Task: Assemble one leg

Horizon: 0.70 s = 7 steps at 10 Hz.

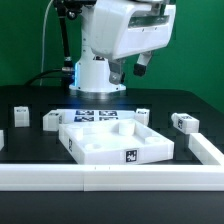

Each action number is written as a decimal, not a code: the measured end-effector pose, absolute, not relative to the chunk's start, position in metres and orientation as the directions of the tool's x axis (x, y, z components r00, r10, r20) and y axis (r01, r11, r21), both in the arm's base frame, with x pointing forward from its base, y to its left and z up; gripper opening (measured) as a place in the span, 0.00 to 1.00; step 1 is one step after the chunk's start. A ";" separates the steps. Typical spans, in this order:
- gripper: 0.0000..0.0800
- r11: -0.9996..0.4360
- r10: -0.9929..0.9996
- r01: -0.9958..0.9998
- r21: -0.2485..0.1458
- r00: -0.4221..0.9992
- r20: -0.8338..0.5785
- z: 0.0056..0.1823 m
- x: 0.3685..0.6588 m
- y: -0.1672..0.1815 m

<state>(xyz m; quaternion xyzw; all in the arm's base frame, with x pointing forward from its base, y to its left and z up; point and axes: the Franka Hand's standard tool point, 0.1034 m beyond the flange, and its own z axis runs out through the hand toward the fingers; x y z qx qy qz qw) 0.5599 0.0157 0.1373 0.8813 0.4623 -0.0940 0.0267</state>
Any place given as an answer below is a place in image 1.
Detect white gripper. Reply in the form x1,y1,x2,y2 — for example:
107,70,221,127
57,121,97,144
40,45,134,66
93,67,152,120
91,0,176,85

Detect white square tabletop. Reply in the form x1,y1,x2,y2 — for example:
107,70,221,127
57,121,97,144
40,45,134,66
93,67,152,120
59,119,174,165

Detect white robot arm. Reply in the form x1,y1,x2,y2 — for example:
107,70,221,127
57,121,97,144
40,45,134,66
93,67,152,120
70,0,176,99

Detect white tag base sheet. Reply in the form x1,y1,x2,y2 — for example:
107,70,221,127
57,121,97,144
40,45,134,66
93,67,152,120
58,109,135,124

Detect white L-shaped obstacle fence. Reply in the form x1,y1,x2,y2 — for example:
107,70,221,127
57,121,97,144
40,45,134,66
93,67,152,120
0,132,224,193

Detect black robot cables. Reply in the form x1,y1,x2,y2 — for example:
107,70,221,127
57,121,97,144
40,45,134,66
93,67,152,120
23,0,81,88

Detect white cable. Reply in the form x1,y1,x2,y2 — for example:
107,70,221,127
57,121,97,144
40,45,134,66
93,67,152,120
39,0,55,87

